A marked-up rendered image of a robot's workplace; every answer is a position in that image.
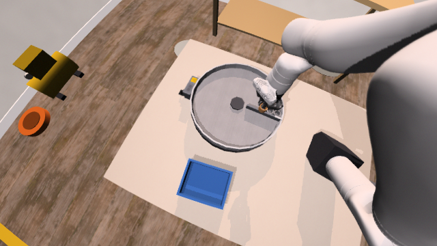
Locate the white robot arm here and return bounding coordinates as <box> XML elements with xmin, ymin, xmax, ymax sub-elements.
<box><xmin>253</xmin><ymin>0</ymin><xmax>437</xmax><ymax>246</ymax></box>

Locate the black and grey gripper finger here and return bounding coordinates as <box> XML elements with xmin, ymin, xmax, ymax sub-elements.
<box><xmin>256</xmin><ymin>91</ymin><xmax>265</xmax><ymax>106</ymax></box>
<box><xmin>261</xmin><ymin>101</ymin><xmax>283</xmax><ymax>111</ymax></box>

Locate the blue crate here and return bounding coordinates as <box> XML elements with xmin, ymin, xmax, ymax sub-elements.
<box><xmin>176</xmin><ymin>158</ymin><xmax>232</xmax><ymax>209</ymax></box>

